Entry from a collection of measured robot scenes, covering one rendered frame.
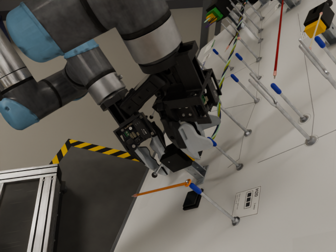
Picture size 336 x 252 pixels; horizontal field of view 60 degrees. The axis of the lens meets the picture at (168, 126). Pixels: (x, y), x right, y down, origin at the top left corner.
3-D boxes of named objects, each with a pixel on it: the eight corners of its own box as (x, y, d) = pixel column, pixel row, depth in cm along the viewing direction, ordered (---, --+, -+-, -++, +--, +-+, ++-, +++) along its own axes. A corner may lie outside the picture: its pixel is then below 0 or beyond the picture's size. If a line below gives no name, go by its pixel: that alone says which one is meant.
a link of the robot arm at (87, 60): (82, 44, 70) (92, 23, 63) (108, 82, 70) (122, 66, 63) (53, 55, 65) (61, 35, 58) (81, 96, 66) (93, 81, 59)
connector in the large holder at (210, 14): (223, 15, 104) (215, 6, 103) (219, 21, 103) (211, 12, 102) (215, 20, 109) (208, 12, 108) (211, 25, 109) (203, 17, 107)
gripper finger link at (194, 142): (218, 170, 49) (202, 126, 45) (187, 169, 52) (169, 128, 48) (223, 157, 51) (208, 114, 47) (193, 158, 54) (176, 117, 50)
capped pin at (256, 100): (261, 100, 62) (234, 72, 60) (255, 104, 63) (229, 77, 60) (258, 97, 64) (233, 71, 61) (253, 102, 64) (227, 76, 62)
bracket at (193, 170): (201, 168, 62) (185, 154, 61) (209, 165, 61) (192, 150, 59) (195, 185, 60) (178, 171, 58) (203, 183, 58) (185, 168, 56)
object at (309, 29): (327, 26, 52) (320, 18, 51) (325, 31, 51) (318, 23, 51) (312, 34, 54) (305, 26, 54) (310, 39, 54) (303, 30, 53)
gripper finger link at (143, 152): (155, 187, 62) (131, 152, 62) (156, 180, 68) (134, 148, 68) (167, 179, 62) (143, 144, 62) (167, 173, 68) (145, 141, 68)
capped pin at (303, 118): (306, 122, 46) (273, 86, 44) (298, 123, 48) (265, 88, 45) (310, 115, 47) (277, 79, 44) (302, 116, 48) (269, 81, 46)
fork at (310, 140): (317, 143, 42) (254, 76, 37) (305, 148, 43) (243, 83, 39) (316, 134, 43) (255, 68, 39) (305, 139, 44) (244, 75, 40)
